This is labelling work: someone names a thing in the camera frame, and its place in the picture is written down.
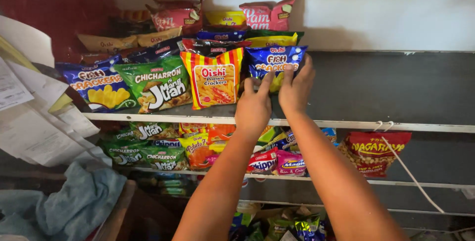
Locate large blue cracker packet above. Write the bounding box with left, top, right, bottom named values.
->
left=56, top=56, right=139, bottom=113

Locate green chicharron snack packet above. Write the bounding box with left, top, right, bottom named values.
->
left=113, top=56, right=193, bottom=114

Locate row of green wrapped packs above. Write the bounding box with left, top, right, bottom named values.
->
left=137, top=172, right=197, bottom=197

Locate tan snack packet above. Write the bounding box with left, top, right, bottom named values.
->
left=77, top=33, right=139, bottom=52
left=137, top=26, right=183, bottom=47

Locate person's left hand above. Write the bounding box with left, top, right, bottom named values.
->
left=235, top=71, right=276, bottom=130

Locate grey blue cloth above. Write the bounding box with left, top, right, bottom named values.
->
left=0, top=159, right=127, bottom=241

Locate pink snack packet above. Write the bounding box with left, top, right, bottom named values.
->
left=239, top=0, right=295, bottom=31
left=145, top=0, right=203, bottom=34

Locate sheaf of white papers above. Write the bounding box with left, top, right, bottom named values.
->
left=0, top=15, right=101, bottom=167

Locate small blue cracker packet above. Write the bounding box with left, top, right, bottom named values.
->
left=245, top=45, right=309, bottom=94

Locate green and yellow snack packet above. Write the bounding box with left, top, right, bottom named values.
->
left=245, top=29, right=305, bottom=48

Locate person's right hand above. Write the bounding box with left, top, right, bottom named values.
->
left=278, top=53, right=316, bottom=117

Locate heap of mixed snack packets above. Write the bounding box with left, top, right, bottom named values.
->
left=98, top=121, right=338, bottom=178

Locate dark blue snack packet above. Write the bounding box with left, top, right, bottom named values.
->
left=128, top=37, right=184, bottom=63
left=196, top=29, right=247, bottom=42

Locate white string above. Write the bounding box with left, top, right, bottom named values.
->
left=373, top=121, right=446, bottom=214

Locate red yellow striped cracker packet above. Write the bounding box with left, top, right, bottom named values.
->
left=180, top=47, right=244, bottom=110

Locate red nut packet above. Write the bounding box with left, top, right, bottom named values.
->
left=338, top=131, right=412, bottom=178

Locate white wooden shelf rack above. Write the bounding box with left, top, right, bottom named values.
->
left=82, top=0, right=475, bottom=234

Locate black and red snack packet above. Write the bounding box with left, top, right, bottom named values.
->
left=182, top=38, right=253, bottom=57

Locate heap of shiny snack bags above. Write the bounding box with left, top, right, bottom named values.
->
left=228, top=202, right=331, bottom=241

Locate brown wooden board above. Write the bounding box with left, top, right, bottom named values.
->
left=93, top=180, right=179, bottom=241

